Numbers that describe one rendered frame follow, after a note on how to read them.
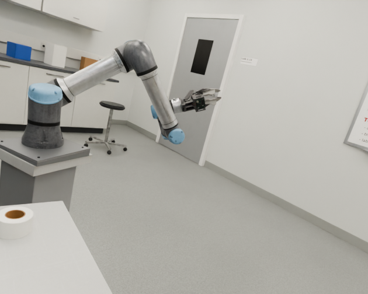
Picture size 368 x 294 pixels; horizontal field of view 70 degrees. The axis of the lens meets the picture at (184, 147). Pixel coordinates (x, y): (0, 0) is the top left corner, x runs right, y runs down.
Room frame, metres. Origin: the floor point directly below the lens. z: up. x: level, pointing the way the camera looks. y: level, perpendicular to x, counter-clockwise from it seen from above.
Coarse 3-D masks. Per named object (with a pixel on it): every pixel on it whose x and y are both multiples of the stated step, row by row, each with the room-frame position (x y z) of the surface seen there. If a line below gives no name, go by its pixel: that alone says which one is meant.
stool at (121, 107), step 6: (102, 102) 3.43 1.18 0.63; (108, 102) 3.56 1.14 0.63; (114, 108) 3.39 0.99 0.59; (120, 108) 3.45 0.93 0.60; (108, 120) 3.52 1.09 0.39; (108, 126) 3.52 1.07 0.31; (108, 132) 3.53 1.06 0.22; (90, 138) 3.63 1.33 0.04; (96, 138) 3.58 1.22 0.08; (114, 138) 3.81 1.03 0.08; (84, 144) 3.31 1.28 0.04; (108, 144) 3.44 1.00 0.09; (114, 144) 3.55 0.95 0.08; (120, 144) 3.58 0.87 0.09; (108, 150) 3.29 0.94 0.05; (126, 150) 3.60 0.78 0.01
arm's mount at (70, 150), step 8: (0, 144) 0.91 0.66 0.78; (8, 144) 0.93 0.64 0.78; (16, 144) 0.95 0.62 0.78; (64, 144) 1.05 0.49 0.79; (72, 144) 1.07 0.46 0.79; (16, 152) 0.88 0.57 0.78; (24, 152) 0.89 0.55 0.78; (32, 152) 0.90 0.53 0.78; (40, 152) 0.92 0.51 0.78; (48, 152) 0.93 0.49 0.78; (56, 152) 0.95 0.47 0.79; (64, 152) 0.96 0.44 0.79; (72, 152) 0.98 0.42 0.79; (80, 152) 1.02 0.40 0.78; (88, 152) 1.06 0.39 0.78; (32, 160) 0.85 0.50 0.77; (40, 160) 0.85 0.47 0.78; (48, 160) 0.88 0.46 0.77; (56, 160) 0.91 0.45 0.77; (64, 160) 0.95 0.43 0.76
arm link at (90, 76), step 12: (120, 48) 1.21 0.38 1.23; (108, 60) 1.20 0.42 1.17; (120, 60) 1.19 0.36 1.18; (84, 72) 1.16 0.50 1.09; (96, 72) 1.17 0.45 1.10; (108, 72) 1.19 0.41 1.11; (60, 84) 1.11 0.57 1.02; (72, 84) 1.14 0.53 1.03; (84, 84) 1.16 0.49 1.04; (96, 84) 1.20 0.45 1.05; (72, 96) 1.16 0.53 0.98
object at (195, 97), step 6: (192, 96) 1.34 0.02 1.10; (198, 96) 1.33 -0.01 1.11; (186, 102) 1.33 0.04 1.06; (192, 102) 1.33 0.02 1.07; (198, 102) 1.32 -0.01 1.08; (204, 102) 1.33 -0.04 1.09; (186, 108) 1.34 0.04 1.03; (192, 108) 1.33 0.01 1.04; (198, 108) 1.33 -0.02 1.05; (204, 108) 1.34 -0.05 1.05
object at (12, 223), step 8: (8, 208) 0.52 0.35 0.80; (16, 208) 0.53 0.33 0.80; (24, 208) 0.54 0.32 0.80; (0, 216) 0.49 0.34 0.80; (8, 216) 0.51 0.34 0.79; (16, 216) 0.52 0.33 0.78; (24, 216) 0.51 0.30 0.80; (32, 216) 0.51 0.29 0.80; (0, 224) 0.47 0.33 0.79; (8, 224) 0.47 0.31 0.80; (16, 224) 0.48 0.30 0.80; (24, 224) 0.49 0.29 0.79; (0, 232) 0.47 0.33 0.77; (8, 232) 0.47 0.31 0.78; (16, 232) 0.48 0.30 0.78; (24, 232) 0.49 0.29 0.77
